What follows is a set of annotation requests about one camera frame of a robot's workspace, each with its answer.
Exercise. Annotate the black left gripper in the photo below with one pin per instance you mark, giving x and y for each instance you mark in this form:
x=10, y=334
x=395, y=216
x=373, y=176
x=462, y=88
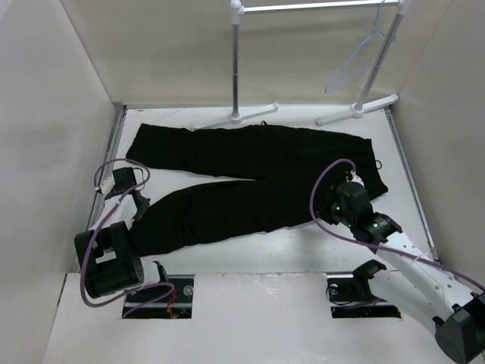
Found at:
x=142, y=208

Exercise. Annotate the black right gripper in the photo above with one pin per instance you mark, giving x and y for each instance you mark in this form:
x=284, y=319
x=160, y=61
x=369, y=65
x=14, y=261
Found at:
x=323, y=212

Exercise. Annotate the black trousers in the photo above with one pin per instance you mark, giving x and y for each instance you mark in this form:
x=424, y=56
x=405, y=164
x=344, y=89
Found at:
x=267, y=177

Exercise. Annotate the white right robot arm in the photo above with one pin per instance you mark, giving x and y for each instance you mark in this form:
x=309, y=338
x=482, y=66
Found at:
x=406, y=278

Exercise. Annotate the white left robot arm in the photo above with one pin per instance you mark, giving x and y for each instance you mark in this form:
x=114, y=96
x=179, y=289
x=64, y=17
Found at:
x=106, y=251

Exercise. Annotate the white clothes rack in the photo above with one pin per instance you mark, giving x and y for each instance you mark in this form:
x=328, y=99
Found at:
x=282, y=54

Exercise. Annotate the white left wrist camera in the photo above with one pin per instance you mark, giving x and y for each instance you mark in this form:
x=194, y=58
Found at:
x=105, y=187

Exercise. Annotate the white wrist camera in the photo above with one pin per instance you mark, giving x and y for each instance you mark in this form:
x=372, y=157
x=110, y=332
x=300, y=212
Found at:
x=352, y=177
x=105, y=187

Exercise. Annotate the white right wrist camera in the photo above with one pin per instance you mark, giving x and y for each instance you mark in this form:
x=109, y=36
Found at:
x=352, y=177

